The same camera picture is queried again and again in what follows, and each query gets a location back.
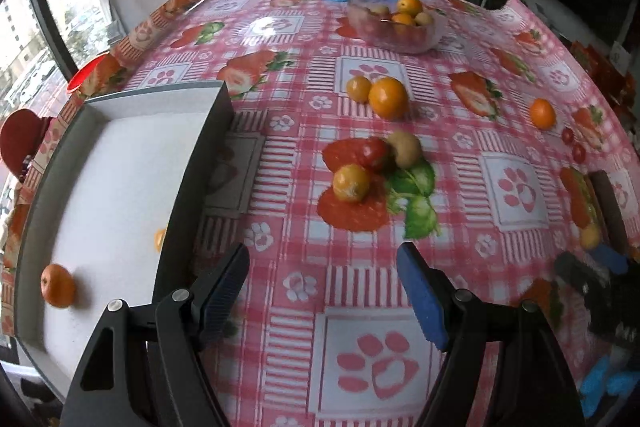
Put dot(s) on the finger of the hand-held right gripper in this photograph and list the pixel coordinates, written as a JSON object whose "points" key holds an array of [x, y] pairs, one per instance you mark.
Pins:
{"points": [[607, 207], [607, 259]]}

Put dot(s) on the large orange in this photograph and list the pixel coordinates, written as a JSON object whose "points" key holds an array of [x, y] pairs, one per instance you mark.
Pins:
{"points": [[59, 285], [388, 97]]}

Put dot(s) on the spotted yellow citrus fruit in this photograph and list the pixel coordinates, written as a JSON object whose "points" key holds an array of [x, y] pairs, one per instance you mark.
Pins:
{"points": [[351, 182]]}

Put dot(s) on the red cherry tomato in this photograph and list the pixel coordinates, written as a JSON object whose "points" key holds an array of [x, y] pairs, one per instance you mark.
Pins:
{"points": [[567, 135], [578, 152]]}

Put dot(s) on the red plastic basin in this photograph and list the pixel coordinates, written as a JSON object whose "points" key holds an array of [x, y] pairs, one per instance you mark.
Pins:
{"points": [[85, 77]]}

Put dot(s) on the brown kiwi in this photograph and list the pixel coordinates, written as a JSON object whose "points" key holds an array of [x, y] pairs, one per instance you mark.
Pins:
{"points": [[405, 149], [424, 18], [380, 11]]}

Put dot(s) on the clear plastic bowl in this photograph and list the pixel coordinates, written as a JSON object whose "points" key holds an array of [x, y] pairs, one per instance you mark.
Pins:
{"points": [[370, 32]]}

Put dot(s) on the red plastic chair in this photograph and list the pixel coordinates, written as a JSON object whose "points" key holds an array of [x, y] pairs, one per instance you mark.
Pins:
{"points": [[20, 137]]}

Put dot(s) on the white rectangular tray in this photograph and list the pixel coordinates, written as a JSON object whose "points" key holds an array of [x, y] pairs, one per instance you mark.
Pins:
{"points": [[115, 187]]}

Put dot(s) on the small yellow-orange mandarin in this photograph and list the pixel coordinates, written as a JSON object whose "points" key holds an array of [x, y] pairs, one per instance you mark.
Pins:
{"points": [[359, 88]]}

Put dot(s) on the person's right hand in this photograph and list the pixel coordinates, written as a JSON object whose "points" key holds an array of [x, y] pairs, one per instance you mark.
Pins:
{"points": [[607, 384]]}

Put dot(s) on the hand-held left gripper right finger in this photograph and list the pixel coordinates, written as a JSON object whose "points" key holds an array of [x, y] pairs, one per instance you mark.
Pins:
{"points": [[422, 302]]}

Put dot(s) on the red packaging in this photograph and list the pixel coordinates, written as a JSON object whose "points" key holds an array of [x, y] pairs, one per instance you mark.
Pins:
{"points": [[600, 67]]}

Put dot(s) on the red checked printed tablecloth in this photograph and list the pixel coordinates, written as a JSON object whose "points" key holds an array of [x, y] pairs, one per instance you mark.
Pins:
{"points": [[300, 217]]}

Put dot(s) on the small orange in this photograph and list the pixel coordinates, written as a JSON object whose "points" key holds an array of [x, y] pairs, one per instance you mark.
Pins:
{"points": [[159, 240]]}

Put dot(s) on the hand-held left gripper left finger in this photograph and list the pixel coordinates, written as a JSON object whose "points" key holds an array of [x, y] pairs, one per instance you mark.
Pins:
{"points": [[222, 294]]}

